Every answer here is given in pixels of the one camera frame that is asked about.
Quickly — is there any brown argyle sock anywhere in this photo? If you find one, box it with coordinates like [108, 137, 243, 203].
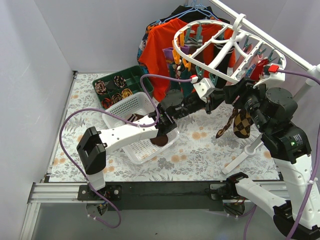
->
[233, 109, 253, 139]
[215, 108, 238, 139]

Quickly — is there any white sock clip hanger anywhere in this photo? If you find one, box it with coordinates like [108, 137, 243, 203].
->
[172, 13, 287, 84]

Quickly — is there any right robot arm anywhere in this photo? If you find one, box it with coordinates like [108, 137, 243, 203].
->
[211, 79, 320, 240]

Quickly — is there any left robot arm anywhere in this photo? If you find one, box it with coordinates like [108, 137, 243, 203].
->
[76, 89, 225, 200]

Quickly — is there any teal green sock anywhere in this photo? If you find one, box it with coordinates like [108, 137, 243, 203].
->
[168, 63, 195, 97]

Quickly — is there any red sock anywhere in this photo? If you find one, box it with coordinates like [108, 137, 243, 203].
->
[250, 58, 269, 81]

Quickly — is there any pink patterned sock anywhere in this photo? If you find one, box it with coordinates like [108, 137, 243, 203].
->
[233, 48, 252, 72]

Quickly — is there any black striped sock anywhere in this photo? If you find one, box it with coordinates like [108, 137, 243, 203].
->
[213, 43, 236, 89]

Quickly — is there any plain dark brown sock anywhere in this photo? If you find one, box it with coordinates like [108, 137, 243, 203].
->
[150, 134, 169, 147]

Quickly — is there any floral table mat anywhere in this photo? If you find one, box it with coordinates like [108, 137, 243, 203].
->
[48, 72, 281, 182]

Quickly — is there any white plastic basket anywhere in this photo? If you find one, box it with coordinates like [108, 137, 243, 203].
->
[106, 92, 180, 165]

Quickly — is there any purple yellow sock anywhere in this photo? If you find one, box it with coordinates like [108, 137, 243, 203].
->
[162, 47, 181, 66]

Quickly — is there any brown striped-cuff sock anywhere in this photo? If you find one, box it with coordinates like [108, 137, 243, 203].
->
[184, 36, 204, 63]

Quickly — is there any orange t-shirt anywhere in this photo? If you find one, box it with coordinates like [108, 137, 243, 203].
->
[138, 18, 236, 102]

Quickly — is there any white clothes rack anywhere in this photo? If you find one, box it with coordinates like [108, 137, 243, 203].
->
[209, 0, 320, 175]

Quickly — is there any green divided organizer tray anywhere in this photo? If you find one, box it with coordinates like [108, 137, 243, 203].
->
[92, 65, 154, 110]

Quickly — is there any dark patterned shirt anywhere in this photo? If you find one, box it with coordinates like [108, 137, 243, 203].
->
[136, 19, 161, 74]

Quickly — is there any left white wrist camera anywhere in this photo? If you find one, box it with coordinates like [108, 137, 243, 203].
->
[191, 75, 215, 103]

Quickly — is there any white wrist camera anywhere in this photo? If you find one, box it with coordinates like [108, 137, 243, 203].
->
[191, 75, 215, 103]
[253, 63, 286, 89]

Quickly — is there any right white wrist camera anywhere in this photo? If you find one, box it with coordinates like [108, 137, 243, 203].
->
[253, 63, 286, 89]

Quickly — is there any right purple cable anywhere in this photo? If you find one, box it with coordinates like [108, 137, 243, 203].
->
[239, 69, 320, 240]

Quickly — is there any purple cable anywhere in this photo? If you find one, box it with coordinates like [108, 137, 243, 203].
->
[239, 69, 320, 240]
[59, 73, 198, 229]

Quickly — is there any blue wire hanger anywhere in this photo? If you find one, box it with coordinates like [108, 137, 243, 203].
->
[156, 5, 219, 24]

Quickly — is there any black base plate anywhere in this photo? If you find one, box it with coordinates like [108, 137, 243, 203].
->
[77, 181, 238, 213]

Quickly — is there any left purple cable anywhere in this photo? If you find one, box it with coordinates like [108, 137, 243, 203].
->
[59, 73, 198, 229]

